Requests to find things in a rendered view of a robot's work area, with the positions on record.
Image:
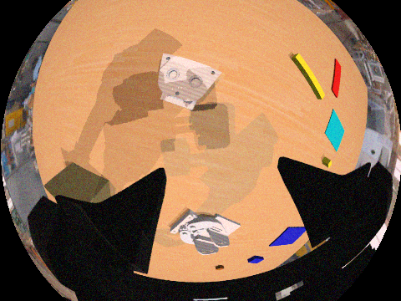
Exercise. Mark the red flat bar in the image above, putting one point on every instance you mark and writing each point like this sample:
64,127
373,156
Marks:
336,78

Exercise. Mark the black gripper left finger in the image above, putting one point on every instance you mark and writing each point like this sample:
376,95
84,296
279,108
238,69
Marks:
127,221

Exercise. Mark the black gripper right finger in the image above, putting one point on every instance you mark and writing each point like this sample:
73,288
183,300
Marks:
320,196

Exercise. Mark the cyan rectangular plate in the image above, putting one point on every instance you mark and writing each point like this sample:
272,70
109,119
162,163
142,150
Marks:
334,130

